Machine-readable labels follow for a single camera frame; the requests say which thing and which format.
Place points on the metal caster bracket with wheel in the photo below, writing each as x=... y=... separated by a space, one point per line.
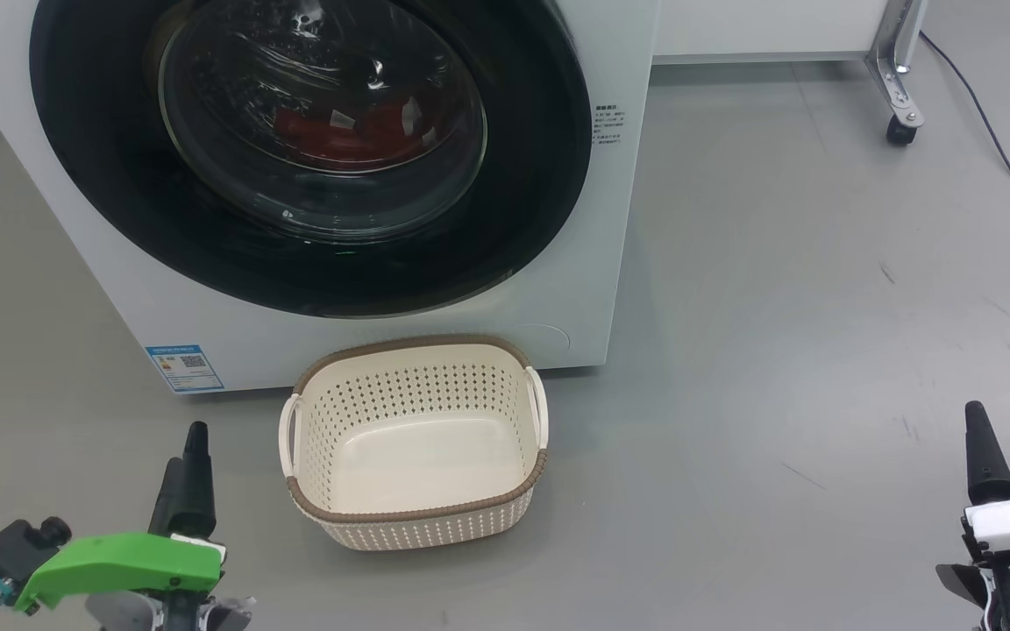
x=895 y=61

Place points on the blue energy label sticker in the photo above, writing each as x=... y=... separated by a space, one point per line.
x=185 y=368

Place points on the white partition panel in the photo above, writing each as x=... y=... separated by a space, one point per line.
x=759 y=26

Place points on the red garment with white stripes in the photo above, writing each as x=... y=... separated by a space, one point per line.
x=356 y=131

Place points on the white washing machine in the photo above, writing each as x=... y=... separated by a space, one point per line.
x=67 y=219

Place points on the cream laundry basket brown rim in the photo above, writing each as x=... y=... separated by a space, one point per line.
x=417 y=464

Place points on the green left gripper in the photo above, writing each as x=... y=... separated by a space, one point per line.
x=119 y=561

